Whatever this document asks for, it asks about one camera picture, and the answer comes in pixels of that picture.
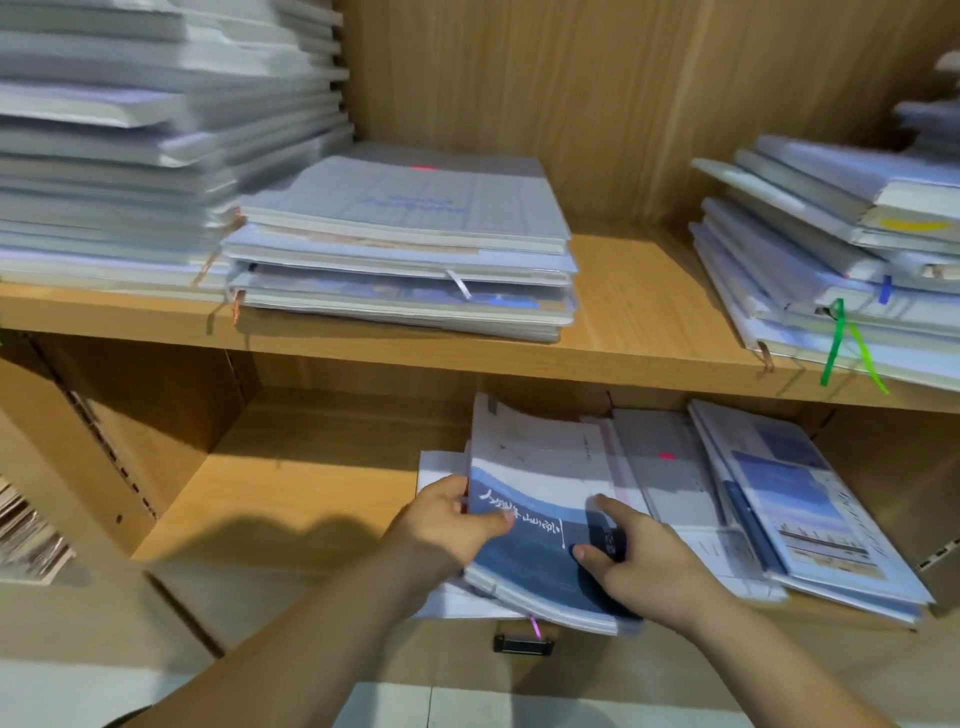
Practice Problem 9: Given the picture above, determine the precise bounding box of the person's right forearm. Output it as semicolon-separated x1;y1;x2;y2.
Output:
675;592;902;728

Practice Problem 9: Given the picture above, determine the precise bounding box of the person's left forearm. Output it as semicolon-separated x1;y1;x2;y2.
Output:
127;540;452;728

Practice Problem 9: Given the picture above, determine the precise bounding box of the wooden shelf unit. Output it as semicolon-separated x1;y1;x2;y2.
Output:
0;0;960;728

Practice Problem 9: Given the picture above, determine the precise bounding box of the row of patterned notebooks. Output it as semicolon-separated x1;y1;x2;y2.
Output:
417;397;935;624

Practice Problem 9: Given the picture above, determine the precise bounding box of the small black shelf clip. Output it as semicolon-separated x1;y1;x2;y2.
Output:
495;630;554;657

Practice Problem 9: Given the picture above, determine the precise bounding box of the person's left hand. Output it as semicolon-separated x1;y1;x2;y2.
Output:
382;472;515;579

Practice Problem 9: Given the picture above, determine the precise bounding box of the stack of grey blue notebooks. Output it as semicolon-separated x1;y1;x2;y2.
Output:
222;142;579;344

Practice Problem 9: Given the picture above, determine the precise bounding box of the person's right hand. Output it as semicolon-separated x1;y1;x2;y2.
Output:
570;495;737;635

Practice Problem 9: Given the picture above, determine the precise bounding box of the stack of flat wrapped packets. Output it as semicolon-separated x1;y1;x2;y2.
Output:
0;480;77;587

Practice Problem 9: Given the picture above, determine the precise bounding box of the pile of small notebooks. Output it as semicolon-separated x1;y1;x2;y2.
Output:
690;52;960;395

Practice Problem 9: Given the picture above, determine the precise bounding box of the stack of large blue notebooks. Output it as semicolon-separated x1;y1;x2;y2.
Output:
0;0;357;302

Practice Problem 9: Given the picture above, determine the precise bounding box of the dark blue script notebook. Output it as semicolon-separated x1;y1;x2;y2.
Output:
462;393;647;635

